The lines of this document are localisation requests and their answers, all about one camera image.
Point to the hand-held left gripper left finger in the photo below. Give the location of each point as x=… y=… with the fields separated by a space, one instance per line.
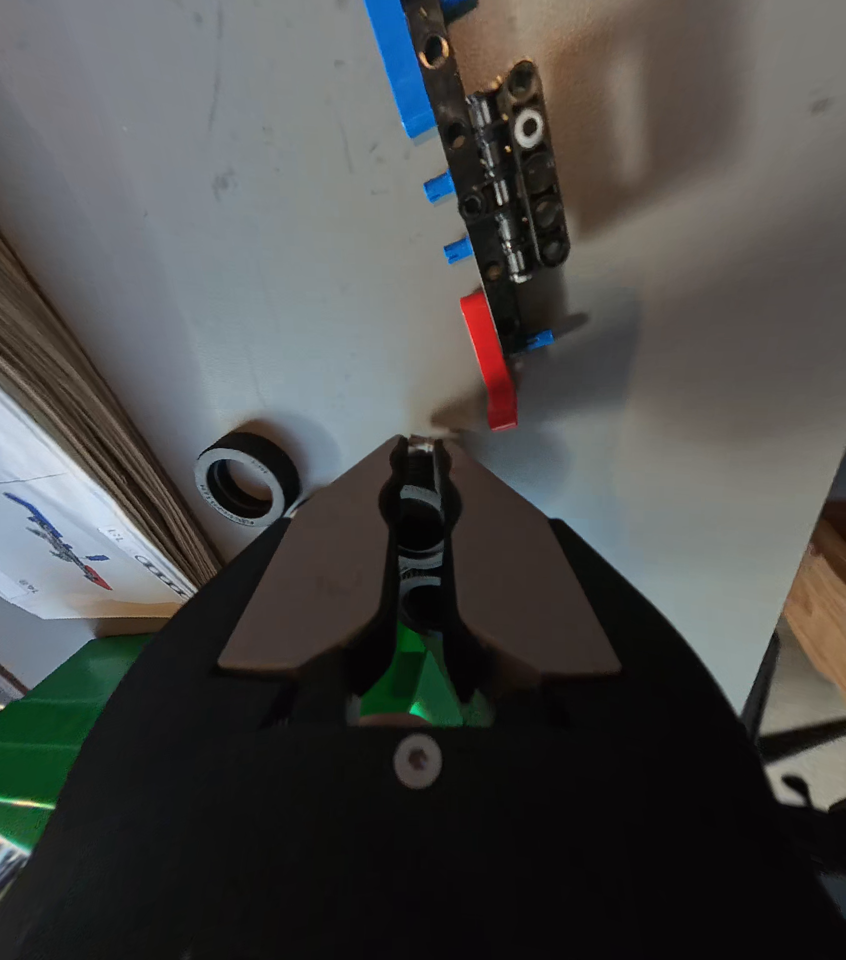
x=303 y=592

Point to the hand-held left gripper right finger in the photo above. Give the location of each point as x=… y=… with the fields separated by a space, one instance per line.
x=528 y=592

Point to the green plastic storage bin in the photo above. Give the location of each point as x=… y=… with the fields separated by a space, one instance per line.
x=33 y=720

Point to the small black red blue assembly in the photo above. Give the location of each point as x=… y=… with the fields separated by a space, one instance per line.
x=468 y=187

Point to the thick open instruction booklet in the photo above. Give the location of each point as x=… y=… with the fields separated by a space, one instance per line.
x=18 y=487

